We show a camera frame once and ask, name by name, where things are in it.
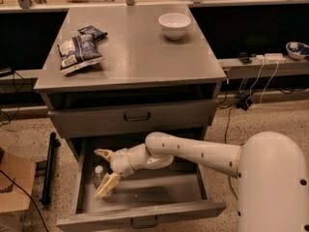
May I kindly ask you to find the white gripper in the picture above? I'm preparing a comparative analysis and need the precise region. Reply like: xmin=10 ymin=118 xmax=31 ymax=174
xmin=94 ymin=148 xmax=133 ymax=199

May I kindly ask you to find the clear plastic water bottle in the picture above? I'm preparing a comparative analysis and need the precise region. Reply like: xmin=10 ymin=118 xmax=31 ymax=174
xmin=92 ymin=165 xmax=107 ymax=191

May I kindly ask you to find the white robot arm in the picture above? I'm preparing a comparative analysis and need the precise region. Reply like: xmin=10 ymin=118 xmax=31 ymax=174
xmin=95 ymin=131 xmax=309 ymax=232

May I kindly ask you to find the upper grey drawer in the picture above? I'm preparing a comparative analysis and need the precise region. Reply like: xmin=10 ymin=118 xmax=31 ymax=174
xmin=48 ymin=100 xmax=217 ymax=138

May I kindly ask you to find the open middle drawer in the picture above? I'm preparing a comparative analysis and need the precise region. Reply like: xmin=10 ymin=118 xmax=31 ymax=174
xmin=57 ymin=132 xmax=226 ymax=232

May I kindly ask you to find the grey metal drawer cabinet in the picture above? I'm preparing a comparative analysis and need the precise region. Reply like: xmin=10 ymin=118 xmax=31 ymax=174
xmin=33 ymin=4 xmax=228 ymax=232

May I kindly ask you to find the black bar on floor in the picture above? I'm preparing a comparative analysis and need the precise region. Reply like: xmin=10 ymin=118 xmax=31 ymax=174
xmin=41 ymin=132 xmax=61 ymax=206

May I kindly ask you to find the cardboard box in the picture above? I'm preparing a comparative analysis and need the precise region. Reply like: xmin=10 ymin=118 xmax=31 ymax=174
xmin=0 ymin=150 xmax=36 ymax=232

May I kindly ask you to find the large blue chip bag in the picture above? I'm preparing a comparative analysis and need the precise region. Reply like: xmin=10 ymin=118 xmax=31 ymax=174
xmin=57 ymin=35 xmax=103 ymax=74

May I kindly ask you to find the small dark snack bag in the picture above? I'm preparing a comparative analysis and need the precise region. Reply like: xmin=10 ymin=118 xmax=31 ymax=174
xmin=78 ymin=25 xmax=108 ymax=41

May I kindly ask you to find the black power adapter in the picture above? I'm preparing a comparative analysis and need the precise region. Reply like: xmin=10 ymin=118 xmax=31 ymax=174
xmin=237 ymin=98 xmax=252 ymax=111

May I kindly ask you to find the white ceramic bowl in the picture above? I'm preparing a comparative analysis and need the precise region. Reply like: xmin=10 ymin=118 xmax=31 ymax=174
xmin=158 ymin=13 xmax=191 ymax=40

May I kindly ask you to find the black remote on ledge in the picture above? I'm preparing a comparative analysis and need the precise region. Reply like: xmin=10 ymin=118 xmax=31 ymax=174
xmin=238 ymin=52 xmax=252 ymax=64

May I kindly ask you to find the white power strip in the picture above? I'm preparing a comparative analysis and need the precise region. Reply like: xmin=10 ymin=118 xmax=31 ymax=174
xmin=256 ymin=53 xmax=286 ymax=63

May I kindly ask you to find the blue patterned bowl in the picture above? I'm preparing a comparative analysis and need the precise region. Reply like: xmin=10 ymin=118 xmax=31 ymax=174
xmin=286 ymin=42 xmax=309 ymax=60

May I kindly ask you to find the black upper drawer handle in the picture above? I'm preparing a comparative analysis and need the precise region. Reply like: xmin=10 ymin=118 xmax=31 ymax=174
xmin=124 ymin=112 xmax=151 ymax=122

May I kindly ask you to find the black drawer handle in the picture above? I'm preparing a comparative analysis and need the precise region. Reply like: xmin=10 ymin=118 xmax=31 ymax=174
xmin=124 ymin=112 xmax=151 ymax=122
xmin=130 ymin=216 xmax=158 ymax=230

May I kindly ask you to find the black middle drawer handle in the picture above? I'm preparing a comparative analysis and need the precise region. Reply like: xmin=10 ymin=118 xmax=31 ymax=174
xmin=130 ymin=216 xmax=158 ymax=230

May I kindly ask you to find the black cable over box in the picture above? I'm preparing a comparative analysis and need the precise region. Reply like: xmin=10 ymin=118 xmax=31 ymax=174
xmin=0 ymin=168 xmax=50 ymax=232

